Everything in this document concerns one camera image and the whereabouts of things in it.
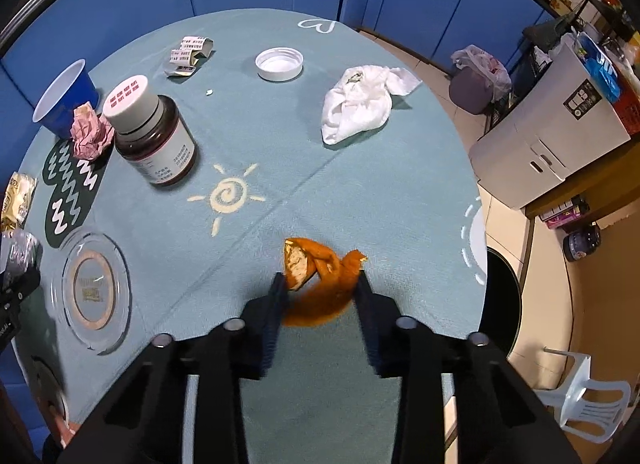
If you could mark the black metal rack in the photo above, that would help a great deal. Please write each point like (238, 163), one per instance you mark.
(595, 3)

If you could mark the blue paper cup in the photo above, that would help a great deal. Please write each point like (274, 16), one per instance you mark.
(70, 98)

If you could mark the dark jar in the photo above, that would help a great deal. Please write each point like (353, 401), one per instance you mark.
(582, 244)

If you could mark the white crumpled cloth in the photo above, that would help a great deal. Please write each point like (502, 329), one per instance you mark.
(355, 108)

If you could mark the gold snack wrapper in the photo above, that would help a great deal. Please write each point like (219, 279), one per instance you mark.
(17, 199)

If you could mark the white plastic bin liner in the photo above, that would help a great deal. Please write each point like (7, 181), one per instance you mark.
(480, 61)

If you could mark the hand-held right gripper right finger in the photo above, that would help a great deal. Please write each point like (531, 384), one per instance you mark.
(369, 324)

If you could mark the blue plastic packet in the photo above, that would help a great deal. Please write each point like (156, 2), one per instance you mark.
(600, 68)

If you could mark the clear glass coaster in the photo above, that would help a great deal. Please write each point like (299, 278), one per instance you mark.
(95, 289)

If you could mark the white plastic chair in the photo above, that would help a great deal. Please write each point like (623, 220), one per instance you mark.
(595, 404)

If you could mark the purple package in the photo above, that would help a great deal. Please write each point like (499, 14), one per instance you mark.
(565, 214)

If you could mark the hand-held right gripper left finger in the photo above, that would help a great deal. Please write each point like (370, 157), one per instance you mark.
(272, 324)

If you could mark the red plastic basket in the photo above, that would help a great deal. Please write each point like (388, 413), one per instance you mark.
(630, 113)

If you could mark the silver foil wrapper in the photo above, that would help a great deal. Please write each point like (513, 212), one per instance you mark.
(22, 251)

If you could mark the grey waste bin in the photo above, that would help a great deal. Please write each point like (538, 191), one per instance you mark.
(467, 91)

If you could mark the orange peel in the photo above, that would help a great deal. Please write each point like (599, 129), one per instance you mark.
(325, 304)

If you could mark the black trash bin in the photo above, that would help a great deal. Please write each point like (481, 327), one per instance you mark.
(500, 294)

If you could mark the white small cabinet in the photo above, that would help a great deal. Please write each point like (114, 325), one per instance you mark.
(540, 153)

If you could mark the brown jar with white lid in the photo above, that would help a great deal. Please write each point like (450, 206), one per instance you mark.
(160, 143)

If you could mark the white round lid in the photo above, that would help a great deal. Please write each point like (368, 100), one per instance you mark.
(277, 64)

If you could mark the crumpled printed paper wrapper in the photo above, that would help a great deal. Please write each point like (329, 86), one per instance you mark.
(187, 56)

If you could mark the pink crumpled paper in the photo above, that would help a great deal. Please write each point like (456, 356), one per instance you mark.
(92, 136)

